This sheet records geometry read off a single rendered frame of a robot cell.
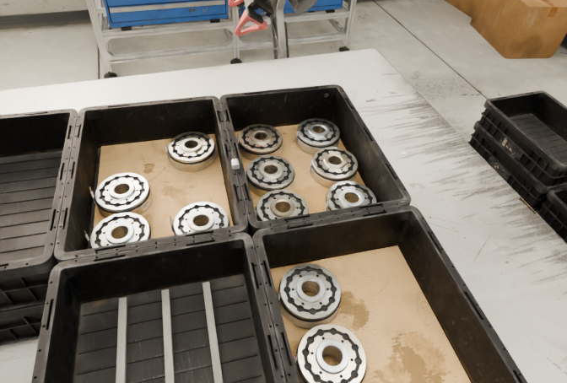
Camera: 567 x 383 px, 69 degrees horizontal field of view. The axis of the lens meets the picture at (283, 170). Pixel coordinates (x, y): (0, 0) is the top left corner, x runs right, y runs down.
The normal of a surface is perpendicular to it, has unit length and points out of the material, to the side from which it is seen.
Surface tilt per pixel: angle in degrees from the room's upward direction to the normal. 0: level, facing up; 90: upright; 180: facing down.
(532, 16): 90
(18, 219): 0
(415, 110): 0
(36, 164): 0
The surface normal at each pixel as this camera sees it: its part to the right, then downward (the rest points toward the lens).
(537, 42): 0.11, 0.70
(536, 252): 0.05, -0.72
